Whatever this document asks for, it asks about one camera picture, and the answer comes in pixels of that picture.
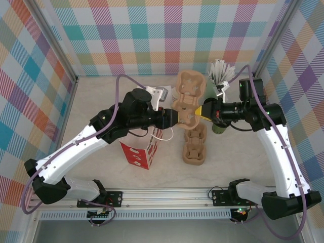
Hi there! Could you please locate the brown pulp cup carrier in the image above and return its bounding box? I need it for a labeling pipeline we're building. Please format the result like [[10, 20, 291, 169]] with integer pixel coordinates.
[[182, 154, 205, 166], [183, 124, 208, 161], [171, 69, 206, 130]]

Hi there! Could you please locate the white red apple paper bag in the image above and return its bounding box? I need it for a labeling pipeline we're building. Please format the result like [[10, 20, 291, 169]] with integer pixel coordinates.
[[118, 126, 176, 170]]

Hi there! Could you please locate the mint green holder cup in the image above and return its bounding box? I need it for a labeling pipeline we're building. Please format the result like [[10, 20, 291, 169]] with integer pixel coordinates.
[[205, 77, 223, 102]]

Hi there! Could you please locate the left circuit board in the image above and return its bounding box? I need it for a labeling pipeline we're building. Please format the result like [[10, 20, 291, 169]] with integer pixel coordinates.
[[87, 208, 111, 219]]

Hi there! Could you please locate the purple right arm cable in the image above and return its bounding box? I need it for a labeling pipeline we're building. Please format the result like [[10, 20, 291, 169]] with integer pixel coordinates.
[[227, 64, 311, 240]]

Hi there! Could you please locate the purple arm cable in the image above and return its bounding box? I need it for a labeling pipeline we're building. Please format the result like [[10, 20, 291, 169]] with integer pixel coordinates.
[[227, 64, 311, 240], [21, 74, 152, 226]]

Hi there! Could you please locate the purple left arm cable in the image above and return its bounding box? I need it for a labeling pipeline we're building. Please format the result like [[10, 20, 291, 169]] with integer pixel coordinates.
[[21, 74, 152, 226]]

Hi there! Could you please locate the aluminium right frame post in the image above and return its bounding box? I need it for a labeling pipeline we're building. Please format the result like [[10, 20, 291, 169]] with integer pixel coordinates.
[[253, 0, 302, 78]]

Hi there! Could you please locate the aluminium frame post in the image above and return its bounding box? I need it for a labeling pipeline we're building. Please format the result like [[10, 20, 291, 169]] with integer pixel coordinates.
[[30, 0, 79, 82], [253, 0, 302, 78]]

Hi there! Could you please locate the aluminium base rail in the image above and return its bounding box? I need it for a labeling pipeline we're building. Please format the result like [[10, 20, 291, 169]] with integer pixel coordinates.
[[27, 186, 307, 209]]

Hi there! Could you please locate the white slotted cable duct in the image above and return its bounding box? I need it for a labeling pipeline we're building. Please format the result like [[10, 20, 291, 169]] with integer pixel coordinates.
[[37, 211, 232, 220]]

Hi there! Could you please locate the aluminium left frame post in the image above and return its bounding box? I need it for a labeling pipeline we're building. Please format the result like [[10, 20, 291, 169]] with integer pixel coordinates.
[[30, 0, 79, 82]]

